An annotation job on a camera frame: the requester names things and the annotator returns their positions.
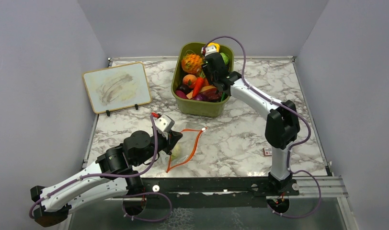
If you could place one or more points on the small red white card box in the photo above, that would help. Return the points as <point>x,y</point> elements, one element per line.
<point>267,151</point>

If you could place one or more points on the orange carrot toy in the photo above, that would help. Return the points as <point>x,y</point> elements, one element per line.
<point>197,86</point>

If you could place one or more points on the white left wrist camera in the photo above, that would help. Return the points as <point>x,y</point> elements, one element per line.
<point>164,124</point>

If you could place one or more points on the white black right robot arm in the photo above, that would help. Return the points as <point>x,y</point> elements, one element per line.
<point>282,125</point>

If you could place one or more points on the dark plum toy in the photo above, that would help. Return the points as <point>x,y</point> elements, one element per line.
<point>184,88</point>

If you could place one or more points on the purple eggplant toy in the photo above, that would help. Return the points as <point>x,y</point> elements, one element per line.
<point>203,97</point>

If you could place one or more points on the black metal base rail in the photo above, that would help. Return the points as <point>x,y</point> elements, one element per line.
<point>216,192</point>

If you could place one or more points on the orange spiky pineapple toy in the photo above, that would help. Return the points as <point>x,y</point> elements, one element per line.
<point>192,64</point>

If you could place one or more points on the peach toy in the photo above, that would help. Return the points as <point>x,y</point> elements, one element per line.
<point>189,80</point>

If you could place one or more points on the green broccoli toy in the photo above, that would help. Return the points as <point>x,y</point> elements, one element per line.
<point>225,58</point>

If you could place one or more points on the clear zip bag orange zipper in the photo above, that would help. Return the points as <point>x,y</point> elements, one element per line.
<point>189,143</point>

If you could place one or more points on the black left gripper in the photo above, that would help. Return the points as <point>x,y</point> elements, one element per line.
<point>173,138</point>

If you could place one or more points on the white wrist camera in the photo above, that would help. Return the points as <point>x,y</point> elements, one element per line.
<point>206,51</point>
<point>164,124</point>

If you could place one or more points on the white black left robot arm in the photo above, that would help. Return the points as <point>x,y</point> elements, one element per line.
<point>117,172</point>

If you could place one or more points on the yellow bell pepper toy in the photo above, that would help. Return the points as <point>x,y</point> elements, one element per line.
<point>215,45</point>

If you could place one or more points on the magenta sweet potato toy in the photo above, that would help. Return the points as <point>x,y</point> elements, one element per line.
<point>181,94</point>

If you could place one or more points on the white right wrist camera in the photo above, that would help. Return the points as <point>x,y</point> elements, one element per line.
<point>206,51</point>

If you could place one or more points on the small whiteboard with wooden frame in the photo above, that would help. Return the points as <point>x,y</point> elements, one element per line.
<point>117,87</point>

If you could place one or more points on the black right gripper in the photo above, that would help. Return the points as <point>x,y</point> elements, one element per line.
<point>205,68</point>

